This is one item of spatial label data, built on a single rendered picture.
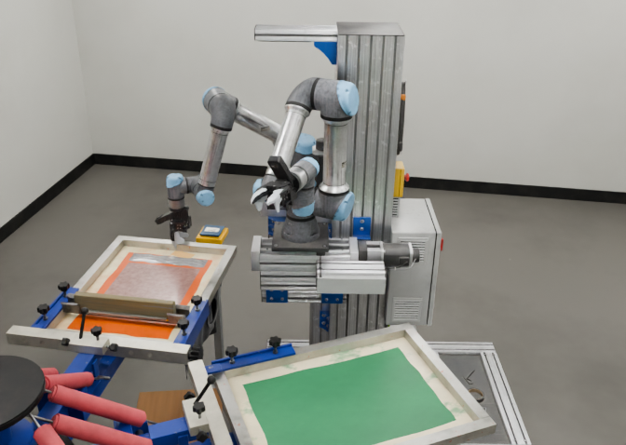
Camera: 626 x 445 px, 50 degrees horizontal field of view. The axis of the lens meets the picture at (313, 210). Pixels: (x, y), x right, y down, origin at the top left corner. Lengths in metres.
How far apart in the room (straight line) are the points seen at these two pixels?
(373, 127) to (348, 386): 0.99
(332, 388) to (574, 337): 2.43
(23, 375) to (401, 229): 1.56
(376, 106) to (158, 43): 3.91
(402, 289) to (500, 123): 3.35
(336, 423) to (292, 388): 0.22
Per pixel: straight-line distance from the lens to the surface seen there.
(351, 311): 3.04
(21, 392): 1.97
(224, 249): 3.15
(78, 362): 2.48
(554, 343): 4.45
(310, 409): 2.32
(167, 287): 2.97
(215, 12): 6.08
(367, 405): 2.35
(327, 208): 2.52
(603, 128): 6.24
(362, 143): 2.67
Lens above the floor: 2.53
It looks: 26 degrees down
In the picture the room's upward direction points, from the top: 1 degrees clockwise
